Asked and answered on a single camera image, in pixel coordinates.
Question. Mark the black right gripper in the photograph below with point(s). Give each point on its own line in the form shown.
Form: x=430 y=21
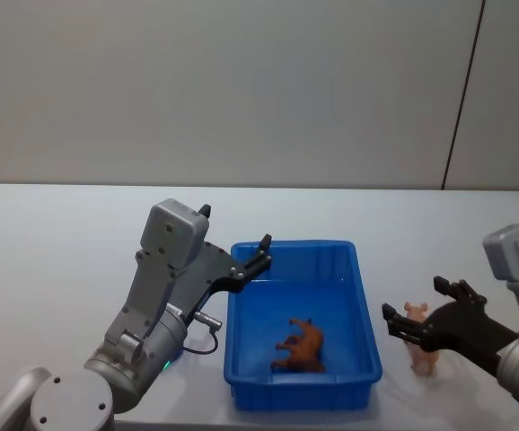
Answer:
x=461 y=330

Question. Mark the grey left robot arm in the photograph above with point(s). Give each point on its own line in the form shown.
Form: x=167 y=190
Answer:
x=152 y=287

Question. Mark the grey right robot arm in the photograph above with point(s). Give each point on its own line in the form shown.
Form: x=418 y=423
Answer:
x=517 y=256

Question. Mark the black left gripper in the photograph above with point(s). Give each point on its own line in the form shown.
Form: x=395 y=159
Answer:
x=212 y=269

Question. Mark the blue plastic bin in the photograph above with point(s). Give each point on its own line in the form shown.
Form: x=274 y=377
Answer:
x=304 y=296

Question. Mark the pink toy pig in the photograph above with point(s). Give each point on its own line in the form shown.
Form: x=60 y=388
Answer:
x=423 y=359

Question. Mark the brown toy cow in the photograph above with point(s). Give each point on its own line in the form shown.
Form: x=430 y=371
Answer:
x=306 y=343

